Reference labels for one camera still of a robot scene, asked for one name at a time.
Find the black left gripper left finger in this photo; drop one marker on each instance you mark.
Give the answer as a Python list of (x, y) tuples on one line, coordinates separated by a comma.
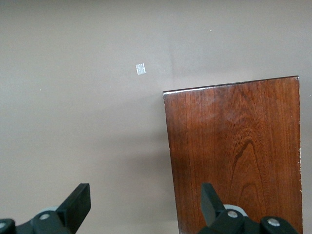
[(51, 221)]

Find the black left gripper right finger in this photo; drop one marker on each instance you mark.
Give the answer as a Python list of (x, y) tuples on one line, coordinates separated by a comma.
[(229, 223)]

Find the dark wooden drawer cabinet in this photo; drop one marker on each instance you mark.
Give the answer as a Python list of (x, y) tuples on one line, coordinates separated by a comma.
[(231, 146)]

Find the brown table cover sheet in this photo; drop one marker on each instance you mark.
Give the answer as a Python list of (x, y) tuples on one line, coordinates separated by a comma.
[(73, 97)]

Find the small grey tape patch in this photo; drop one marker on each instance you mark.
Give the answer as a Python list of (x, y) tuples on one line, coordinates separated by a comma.
[(140, 69)]

